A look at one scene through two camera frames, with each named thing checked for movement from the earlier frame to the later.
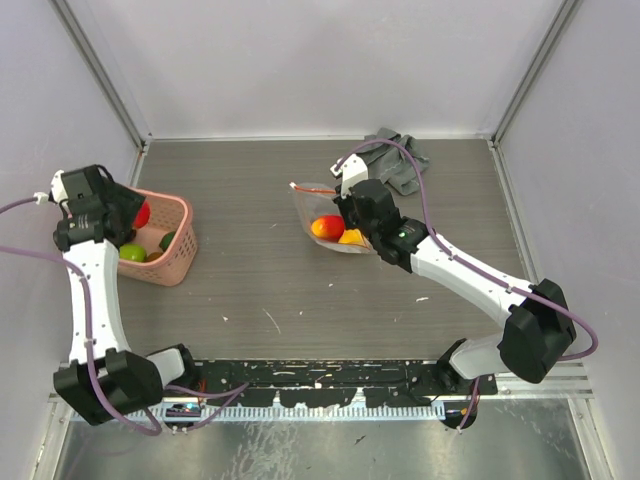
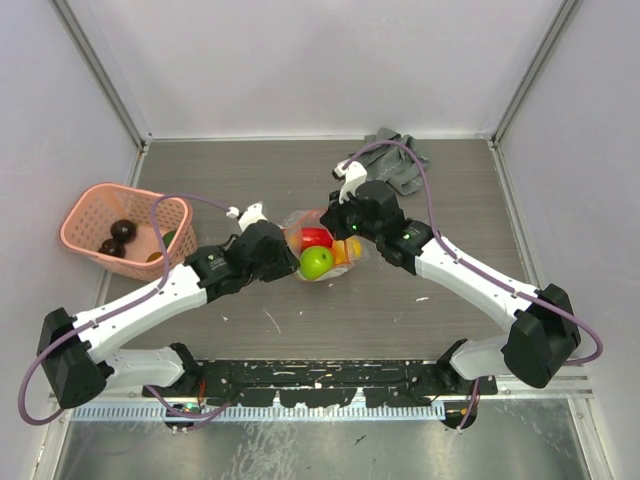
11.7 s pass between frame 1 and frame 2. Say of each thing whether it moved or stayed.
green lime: moved
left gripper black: moved
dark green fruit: stayed
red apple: moved
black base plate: stayed
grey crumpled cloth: stayed
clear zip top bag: moved
